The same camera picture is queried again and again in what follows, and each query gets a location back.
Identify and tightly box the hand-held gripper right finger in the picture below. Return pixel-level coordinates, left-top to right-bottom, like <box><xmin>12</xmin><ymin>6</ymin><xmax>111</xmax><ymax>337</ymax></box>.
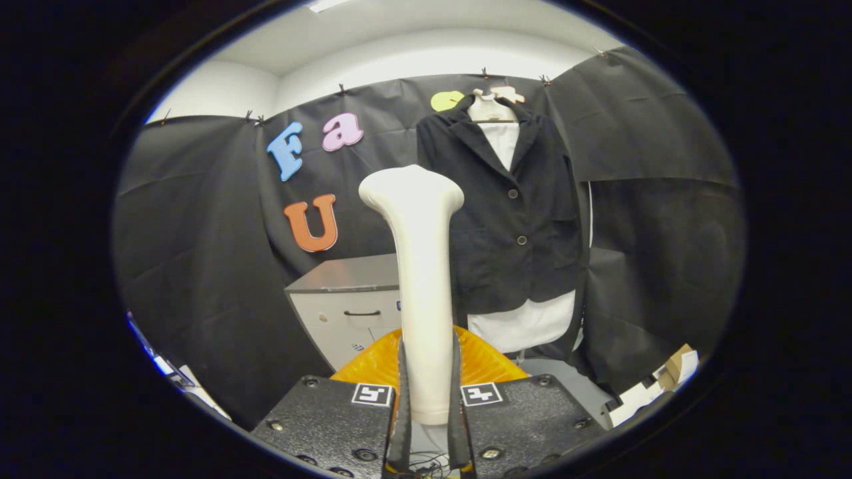
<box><xmin>447</xmin><ymin>325</ymin><xmax>608</xmax><ymax>477</ymax></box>

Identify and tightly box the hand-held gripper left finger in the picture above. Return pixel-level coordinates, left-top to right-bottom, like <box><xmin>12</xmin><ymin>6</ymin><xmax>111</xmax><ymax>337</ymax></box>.
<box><xmin>252</xmin><ymin>326</ymin><xmax>413</xmax><ymax>478</ymax></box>

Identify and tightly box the black jacket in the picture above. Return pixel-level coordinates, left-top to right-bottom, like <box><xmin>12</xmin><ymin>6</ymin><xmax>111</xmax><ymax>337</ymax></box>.
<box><xmin>416</xmin><ymin>96</ymin><xmax>590</xmax><ymax>315</ymax></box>

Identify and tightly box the white carton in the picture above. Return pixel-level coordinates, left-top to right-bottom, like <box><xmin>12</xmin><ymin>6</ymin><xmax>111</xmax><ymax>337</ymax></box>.
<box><xmin>607</xmin><ymin>379</ymin><xmax>668</xmax><ymax>428</ymax></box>

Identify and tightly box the grey cabinet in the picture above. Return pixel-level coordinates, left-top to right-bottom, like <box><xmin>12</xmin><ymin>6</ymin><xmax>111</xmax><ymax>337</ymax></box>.
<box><xmin>285</xmin><ymin>253</ymin><xmax>404</xmax><ymax>373</ymax></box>

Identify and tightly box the cardboard box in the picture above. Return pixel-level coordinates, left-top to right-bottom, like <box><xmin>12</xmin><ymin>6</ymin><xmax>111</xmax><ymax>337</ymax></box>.
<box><xmin>658</xmin><ymin>344</ymin><xmax>699</xmax><ymax>392</ymax></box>

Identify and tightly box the black backdrop cloth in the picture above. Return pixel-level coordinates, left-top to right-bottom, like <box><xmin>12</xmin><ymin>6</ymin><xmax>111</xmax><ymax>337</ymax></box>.
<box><xmin>112</xmin><ymin>47</ymin><xmax>745</xmax><ymax>430</ymax></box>

